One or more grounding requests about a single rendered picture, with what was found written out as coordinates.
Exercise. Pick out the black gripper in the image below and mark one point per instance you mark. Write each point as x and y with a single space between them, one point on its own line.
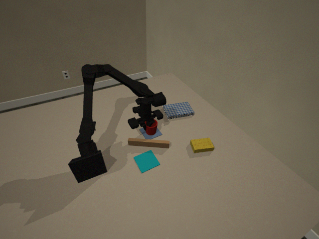
145 116

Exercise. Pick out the yellow sponge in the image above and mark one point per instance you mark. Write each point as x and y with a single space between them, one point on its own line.
201 145

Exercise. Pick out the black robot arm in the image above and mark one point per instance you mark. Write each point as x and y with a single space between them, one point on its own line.
87 146

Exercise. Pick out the red cup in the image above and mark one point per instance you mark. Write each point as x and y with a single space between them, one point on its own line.
151 130

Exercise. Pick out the blue checkered towel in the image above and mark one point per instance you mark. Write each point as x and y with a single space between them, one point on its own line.
178 110

